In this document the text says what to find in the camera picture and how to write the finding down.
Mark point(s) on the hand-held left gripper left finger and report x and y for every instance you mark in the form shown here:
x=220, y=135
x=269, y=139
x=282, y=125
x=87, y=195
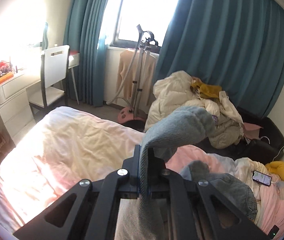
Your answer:
x=132, y=177

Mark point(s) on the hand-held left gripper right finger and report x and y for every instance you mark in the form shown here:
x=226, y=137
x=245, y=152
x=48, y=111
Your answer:
x=157, y=177

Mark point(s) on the grey knit sweater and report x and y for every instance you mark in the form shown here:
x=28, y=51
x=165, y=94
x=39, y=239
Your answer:
x=177, y=127

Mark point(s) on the blue denim jeans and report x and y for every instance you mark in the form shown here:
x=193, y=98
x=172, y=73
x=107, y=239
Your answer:
x=227, y=187

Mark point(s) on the garment steamer with pink base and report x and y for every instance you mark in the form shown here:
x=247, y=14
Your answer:
x=128, y=115

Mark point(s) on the purple printed garment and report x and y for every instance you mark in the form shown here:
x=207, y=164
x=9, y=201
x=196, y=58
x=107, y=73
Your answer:
x=215, y=119

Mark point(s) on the cream down jacket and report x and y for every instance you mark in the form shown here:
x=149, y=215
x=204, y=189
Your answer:
x=172, y=92

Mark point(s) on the mustard yellow garment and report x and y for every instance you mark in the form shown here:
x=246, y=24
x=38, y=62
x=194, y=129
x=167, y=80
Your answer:
x=207, y=90

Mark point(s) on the smartphone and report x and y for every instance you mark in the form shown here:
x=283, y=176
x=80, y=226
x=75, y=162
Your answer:
x=262, y=178

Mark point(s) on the beige hanging sweater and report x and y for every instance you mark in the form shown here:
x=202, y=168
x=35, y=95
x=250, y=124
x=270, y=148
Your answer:
x=123, y=72

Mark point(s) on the pink blanket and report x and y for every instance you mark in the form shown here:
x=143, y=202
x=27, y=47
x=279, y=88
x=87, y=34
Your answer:
x=272, y=205

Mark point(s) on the black leather sofa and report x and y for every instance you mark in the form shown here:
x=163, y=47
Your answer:
x=269, y=130

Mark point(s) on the white desk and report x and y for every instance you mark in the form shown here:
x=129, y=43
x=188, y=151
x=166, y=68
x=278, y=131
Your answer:
x=73, y=61

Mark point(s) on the white chair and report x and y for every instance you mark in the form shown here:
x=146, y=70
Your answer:
x=54, y=65

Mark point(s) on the white drawer cabinet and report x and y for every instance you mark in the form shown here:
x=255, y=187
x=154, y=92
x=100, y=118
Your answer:
x=14, y=105

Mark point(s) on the narrow teal curtain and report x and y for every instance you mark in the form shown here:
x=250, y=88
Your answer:
x=87, y=42

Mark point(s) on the wide teal curtain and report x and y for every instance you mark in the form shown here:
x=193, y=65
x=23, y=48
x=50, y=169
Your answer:
x=232, y=42

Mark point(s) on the orange tray of toys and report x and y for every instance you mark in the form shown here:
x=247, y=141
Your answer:
x=3, y=77

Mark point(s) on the window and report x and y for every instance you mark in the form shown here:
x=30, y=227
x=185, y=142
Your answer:
x=142, y=10

